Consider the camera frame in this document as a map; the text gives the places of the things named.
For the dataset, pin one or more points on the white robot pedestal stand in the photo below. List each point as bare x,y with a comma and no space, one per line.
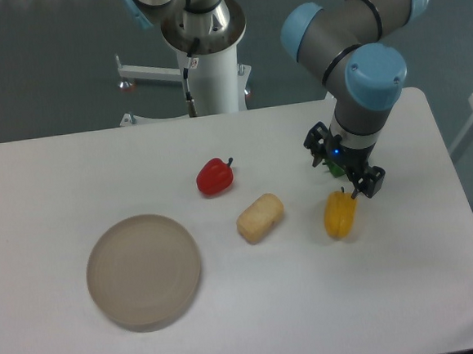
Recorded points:
205,44

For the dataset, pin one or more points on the beige bread loaf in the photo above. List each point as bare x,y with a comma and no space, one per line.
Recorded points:
260,217

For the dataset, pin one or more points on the yellow bell pepper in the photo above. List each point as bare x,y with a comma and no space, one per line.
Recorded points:
339,213

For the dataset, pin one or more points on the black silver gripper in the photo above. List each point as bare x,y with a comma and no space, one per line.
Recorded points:
351,152

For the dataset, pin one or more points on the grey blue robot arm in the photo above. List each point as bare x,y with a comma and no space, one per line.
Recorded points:
341,48

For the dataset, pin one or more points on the green object under gripper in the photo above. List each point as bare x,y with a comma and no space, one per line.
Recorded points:
334,169

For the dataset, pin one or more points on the beige round plate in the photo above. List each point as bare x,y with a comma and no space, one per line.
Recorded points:
143,273

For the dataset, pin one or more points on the red bell pepper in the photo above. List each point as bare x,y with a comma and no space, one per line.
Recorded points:
215,176

